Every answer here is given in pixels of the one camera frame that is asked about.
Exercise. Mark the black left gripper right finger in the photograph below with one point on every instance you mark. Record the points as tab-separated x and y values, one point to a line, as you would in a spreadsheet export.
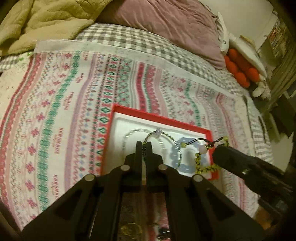
196	209

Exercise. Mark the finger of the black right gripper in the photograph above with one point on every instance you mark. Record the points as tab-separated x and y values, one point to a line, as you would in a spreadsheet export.
248	168

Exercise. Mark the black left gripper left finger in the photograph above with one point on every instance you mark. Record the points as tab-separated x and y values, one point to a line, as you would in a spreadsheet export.
90	209

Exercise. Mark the red jewelry box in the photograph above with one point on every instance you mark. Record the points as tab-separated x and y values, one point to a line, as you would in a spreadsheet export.
176	142

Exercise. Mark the operator right hand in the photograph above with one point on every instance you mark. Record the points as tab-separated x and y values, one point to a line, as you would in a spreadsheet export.
264	218

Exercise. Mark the white plush toy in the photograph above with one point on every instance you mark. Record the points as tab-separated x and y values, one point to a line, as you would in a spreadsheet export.
262	91

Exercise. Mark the orange plush toy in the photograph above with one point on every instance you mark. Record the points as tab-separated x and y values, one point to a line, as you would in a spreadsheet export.
240	68

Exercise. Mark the patterned handmade cloth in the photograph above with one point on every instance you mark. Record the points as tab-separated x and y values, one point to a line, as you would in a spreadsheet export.
99	142

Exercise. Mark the mauve pillow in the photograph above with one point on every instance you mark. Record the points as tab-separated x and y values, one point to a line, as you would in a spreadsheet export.
186	24

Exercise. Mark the grey checkered bedsheet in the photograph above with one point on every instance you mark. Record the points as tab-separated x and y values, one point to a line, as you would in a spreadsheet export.
146	42

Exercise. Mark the beige quilted blanket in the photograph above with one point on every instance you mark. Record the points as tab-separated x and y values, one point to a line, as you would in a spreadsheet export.
29	22

